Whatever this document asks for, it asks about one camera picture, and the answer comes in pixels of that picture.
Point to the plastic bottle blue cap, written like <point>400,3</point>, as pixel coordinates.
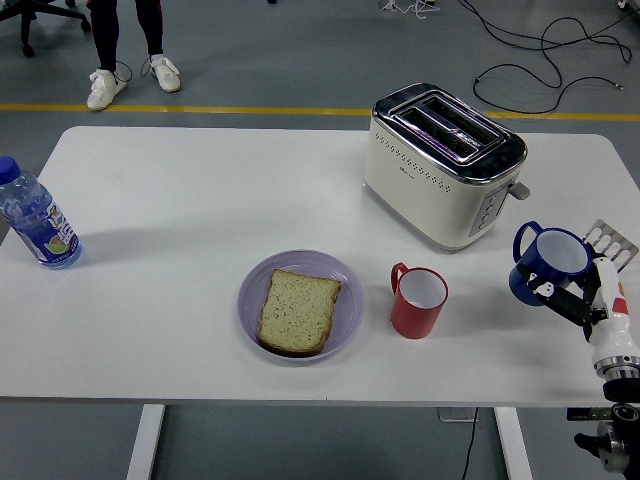
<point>42,220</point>

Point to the metal toast rack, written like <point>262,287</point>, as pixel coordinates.
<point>617,245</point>

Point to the person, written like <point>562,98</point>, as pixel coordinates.
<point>105,85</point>

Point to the slice of bread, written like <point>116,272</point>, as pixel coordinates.
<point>297,312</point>

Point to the grey box under table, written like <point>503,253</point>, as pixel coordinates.
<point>455,415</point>

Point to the cream and chrome toaster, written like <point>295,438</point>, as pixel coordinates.
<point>415,200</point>

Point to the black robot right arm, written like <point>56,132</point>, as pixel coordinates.
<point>622,425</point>

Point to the black table control panel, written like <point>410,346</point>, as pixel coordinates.
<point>587,414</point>

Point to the black office chair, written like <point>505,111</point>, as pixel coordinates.
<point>25,15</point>

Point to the purple plate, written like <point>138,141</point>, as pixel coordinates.
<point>250,310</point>

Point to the yellow floor tape line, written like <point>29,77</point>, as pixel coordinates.
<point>275,110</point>

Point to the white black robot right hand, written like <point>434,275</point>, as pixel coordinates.
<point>612,330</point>

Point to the white table leg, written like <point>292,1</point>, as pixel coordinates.
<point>145,445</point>
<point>515,445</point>

